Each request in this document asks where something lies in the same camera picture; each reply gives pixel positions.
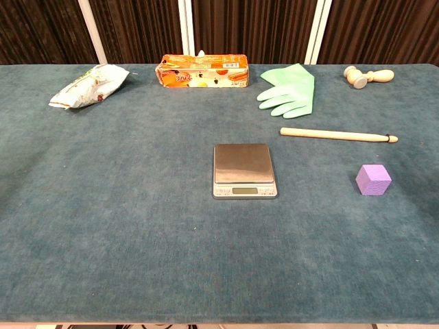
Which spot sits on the green rubber glove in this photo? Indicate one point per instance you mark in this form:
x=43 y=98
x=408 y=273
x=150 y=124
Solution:
x=291 y=90

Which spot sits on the white crumpled snack bag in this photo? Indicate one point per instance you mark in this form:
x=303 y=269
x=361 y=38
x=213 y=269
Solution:
x=91 y=85

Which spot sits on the purple cube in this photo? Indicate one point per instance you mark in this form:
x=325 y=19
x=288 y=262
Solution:
x=373 y=180

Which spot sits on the orange biscuit box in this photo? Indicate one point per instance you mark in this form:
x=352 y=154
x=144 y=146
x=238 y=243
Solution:
x=202 y=72

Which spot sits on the white vertical frame post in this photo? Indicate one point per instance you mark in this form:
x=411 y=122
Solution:
x=318 y=31
x=186 y=25
x=92 y=31

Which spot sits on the teal table cloth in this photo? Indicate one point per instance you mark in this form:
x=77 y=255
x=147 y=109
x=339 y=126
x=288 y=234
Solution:
x=137 y=205

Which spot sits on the wooden rolling pin stick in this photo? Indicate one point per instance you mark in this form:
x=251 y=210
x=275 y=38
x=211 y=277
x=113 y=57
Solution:
x=337 y=134

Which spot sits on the small wooden mallet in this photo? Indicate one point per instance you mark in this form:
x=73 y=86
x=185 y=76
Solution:
x=367 y=77

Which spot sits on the silver digital kitchen scale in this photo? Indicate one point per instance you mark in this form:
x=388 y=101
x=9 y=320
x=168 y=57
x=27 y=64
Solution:
x=243 y=167

